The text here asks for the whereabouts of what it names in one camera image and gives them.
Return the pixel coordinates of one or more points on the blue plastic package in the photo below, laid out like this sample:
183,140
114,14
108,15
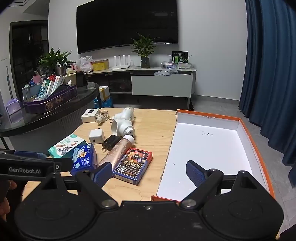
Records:
104,102

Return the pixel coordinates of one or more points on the white plastic bag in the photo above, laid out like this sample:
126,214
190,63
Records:
85,64

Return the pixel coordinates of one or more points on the small white box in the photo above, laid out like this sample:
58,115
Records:
89,115

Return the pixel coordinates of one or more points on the black roll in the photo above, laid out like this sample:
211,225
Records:
191,106

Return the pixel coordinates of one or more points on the clear bottle with white cap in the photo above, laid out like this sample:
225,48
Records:
101,118

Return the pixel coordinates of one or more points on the green bandage box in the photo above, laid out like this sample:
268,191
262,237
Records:
64,144

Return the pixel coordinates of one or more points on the black plug charger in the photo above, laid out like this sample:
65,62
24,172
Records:
111,141

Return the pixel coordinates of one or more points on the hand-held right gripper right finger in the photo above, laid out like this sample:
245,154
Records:
194,173

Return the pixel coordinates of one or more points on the dark glass cabinet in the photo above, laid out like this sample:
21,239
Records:
27,58

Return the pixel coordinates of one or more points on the white router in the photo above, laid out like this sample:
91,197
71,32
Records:
120,66

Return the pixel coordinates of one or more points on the purple tray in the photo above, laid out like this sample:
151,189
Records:
50,103

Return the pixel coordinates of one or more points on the clear bag of small parts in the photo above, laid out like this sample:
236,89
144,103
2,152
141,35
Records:
164,73

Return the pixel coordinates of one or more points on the round black glass table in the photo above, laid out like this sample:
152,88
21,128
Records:
46,122

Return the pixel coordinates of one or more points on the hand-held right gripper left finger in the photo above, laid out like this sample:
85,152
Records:
103,173

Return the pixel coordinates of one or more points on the black television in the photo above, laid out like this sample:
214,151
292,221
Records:
127,23

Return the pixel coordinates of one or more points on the white and yellow cardboard box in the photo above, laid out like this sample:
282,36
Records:
104,92

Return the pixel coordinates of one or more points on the beige box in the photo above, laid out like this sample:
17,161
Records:
69,77

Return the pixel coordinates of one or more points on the green plant in metal pot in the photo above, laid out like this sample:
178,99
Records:
56,59

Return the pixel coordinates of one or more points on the brown bottle with white cap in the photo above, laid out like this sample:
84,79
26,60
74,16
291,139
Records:
118,150

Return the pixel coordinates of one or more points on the person's left hand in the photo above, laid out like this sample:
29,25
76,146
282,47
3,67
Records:
5,205

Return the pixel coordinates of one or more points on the white television console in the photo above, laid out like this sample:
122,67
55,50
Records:
115,80

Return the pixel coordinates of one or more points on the group of medicine boxes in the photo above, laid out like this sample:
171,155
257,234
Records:
49,87

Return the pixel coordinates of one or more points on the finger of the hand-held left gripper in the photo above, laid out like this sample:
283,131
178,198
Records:
65,165
27,154

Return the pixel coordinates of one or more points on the clear plastic boxes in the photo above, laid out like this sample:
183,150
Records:
170,65

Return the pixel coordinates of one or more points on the blue curtain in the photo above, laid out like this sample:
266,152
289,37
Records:
270,69

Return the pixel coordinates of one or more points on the green plant in dark vase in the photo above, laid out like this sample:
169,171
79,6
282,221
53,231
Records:
145,62

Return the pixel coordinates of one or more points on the white plug charger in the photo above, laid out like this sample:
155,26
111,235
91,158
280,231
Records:
96,137

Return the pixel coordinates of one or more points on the blue and red card box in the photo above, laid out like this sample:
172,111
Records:
133,165

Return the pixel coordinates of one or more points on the purple dustpan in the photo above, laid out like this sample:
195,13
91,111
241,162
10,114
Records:
14,110

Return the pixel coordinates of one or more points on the blue floss pick box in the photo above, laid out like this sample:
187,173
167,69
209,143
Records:
83,160

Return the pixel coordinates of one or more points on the green and black box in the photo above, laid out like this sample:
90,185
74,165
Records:
180,57

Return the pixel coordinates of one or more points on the orange and white cardboard box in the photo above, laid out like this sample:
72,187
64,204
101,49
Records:
208,143

